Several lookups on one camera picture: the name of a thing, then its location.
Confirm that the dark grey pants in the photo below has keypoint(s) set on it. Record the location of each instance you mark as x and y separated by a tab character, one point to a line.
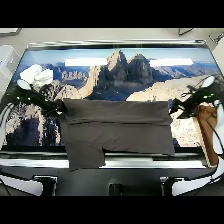
116	130

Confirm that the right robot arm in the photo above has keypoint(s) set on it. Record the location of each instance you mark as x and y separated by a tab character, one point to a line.
200	96

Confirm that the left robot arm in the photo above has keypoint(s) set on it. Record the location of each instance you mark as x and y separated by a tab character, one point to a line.
31	95

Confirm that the brown clothes hanger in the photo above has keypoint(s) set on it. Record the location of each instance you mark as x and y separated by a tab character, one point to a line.
209	116

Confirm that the white garment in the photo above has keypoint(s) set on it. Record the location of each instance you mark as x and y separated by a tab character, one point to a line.
36	76

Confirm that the silver frame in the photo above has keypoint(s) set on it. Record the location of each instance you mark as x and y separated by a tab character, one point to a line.
133	163

